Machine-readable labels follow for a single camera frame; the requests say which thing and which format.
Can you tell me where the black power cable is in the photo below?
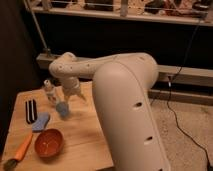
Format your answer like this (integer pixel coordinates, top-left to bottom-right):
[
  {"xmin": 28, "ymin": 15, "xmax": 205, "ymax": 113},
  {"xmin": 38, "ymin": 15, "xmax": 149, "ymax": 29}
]
[{"xmin": 141, "ymin": 18, "xmax": 213, "ymax": 168}]

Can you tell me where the metal rod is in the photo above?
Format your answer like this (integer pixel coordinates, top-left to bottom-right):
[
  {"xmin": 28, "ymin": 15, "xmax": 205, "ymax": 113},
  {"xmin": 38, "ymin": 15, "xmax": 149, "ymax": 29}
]
[{"xmin": 26, "ymin": 0, "xmax": 51, "ymax": 57}]

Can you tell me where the clear plastic bottle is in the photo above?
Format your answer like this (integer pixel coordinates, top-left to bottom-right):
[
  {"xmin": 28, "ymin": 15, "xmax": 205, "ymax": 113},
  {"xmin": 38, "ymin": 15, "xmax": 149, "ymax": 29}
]
[{"xmin": 44, "ymin": 80, "xmax": 60, "ymax": 106}]

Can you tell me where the red ceramic bowl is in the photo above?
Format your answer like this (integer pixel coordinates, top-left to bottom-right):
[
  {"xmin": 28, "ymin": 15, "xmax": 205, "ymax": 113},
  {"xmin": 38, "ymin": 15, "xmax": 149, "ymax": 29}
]
[{"xmin": 34, "ymin": 129, "xmax": 64, "ymax": 158}]

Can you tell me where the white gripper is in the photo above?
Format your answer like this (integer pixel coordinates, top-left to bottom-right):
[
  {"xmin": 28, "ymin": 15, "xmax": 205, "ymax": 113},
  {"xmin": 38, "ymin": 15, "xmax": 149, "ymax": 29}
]
[{"xmin": 61, "ymin": 77, "xmax": 86, "ymax": 104}]

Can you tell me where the blue ceramic cup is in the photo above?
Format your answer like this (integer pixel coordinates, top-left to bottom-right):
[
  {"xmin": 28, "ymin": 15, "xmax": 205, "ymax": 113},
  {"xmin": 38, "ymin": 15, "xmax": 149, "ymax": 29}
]
[{"xmin": 56, "ymin": 102, "xmax": 69, "ymax": 117}]

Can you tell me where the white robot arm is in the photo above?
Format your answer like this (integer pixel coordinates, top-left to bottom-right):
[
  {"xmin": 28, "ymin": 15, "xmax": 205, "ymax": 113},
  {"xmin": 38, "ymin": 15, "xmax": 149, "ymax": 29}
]
[{"xmin": 49, "ymin": 53, "xmax": 171, "ymax": 171}]

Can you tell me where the orange handled brush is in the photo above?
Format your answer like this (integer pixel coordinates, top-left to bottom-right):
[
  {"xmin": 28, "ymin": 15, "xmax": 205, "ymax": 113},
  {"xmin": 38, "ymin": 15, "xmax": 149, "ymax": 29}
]
[{"xmin": 3, "ymin": 132, "xmax": 33, "ymax": 171}]

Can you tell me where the black and white striped object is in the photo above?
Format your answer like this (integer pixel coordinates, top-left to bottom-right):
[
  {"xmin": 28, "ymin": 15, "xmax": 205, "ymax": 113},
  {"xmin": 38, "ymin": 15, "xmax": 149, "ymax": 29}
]
[{"xmin": 25, "ymin": 99, "xmax": 37, "ymax": 124}]

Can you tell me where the wooden shelf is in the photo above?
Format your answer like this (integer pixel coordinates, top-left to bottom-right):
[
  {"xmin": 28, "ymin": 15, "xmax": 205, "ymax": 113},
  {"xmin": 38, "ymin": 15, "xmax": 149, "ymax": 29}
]
[{"xmin": 23, "ymin": 0, "xmax": 213, "ymax": 27}]

